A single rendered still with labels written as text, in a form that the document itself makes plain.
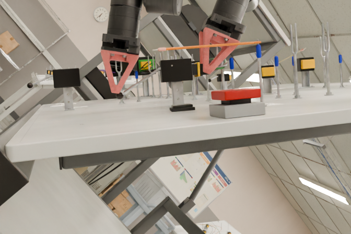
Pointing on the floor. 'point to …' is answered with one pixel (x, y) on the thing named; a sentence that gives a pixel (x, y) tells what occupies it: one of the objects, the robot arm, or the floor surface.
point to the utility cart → (139, 208)
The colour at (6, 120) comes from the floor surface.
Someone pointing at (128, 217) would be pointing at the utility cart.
